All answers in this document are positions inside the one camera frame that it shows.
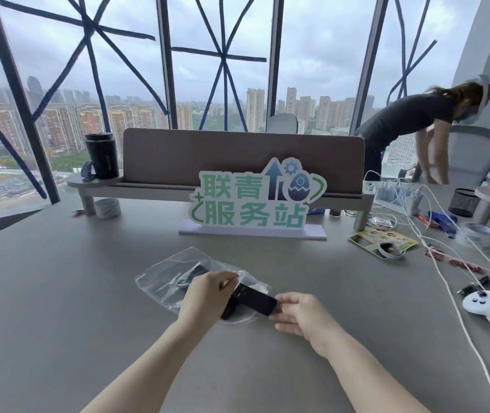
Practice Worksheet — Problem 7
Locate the colourful printed card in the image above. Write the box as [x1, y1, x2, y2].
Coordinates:
[348, 227, 419, 259]

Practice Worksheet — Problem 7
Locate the person's left forearm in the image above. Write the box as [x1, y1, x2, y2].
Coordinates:
[80, 316, 213, 413]

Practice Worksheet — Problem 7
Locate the white tape roll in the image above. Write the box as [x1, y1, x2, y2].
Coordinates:
[94, 198, 122, 220]

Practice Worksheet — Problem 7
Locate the white chair backrest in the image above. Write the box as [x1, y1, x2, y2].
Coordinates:
[267, 113, 300, 135]

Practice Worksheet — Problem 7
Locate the black silver usb stick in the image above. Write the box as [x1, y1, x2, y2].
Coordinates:
[457, 275, 490, 296]

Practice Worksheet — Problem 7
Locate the long white cable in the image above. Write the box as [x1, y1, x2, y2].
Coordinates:
[408, 184, 490, 413]

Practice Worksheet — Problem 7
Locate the black mesh pen holder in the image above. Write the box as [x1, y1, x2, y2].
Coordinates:
[448, 188, 481, 218]

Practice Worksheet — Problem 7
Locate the black rectangular device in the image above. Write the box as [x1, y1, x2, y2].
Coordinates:
[221, 285, 278, 321]

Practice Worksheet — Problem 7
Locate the person's left hand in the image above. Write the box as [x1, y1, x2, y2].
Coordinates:
[176, 271, 241, 337]

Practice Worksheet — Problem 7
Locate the green and white sign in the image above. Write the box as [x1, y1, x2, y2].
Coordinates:
[179, 157, 328, 242]

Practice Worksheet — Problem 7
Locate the clear plastic bag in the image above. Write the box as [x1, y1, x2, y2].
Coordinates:
[135, 247, 272, 326]

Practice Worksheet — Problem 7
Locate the white wristband loop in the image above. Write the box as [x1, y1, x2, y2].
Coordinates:
[377, 241, 405, 260]

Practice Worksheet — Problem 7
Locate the grey desk shelf riser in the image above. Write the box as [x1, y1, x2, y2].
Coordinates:
[66, 172, 375, 233]

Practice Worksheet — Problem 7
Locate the brown desk divider panel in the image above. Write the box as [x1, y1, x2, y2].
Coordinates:
[123, 127, 365, 195]

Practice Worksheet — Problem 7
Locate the grey mesh office chair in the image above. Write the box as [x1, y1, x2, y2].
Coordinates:
[413, 125, 490, 186]

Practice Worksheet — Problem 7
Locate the clear tape roll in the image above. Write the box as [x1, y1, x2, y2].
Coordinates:
[455, 222, 490, 253]

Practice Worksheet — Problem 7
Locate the person's right forearm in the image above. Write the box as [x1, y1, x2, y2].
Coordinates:
[314, 334, 431, 413]

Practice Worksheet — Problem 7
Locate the grey charging device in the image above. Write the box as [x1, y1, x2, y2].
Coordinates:
[405, 190, 425, 216]

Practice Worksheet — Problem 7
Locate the person's right hand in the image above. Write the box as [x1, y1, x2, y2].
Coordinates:
[270, 292, 350, 358]

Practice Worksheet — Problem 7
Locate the black insulated tumbler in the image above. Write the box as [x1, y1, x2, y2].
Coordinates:
[83, 133, 120, 181]

